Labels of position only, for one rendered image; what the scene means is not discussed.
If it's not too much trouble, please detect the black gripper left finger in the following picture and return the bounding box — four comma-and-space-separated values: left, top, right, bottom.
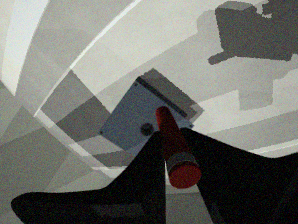
11, 132, 166, 224

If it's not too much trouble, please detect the blue-grey square panel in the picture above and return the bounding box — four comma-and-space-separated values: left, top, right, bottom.
97, 76, 193, 157

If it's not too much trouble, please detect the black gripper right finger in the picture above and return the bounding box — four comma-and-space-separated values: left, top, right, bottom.
180, 128, 298, 224

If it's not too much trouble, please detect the dark red cylinder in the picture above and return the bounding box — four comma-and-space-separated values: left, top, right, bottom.
156, 107, 201, 189

